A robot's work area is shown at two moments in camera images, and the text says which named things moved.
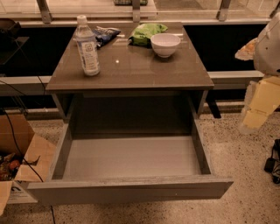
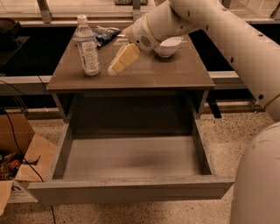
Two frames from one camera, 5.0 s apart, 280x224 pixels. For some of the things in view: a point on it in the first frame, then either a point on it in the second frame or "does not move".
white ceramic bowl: [164, 44] does not move
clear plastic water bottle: [87, 46] does not move
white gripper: [269, 53] -> [139, 32]
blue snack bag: [103, 35] does not move
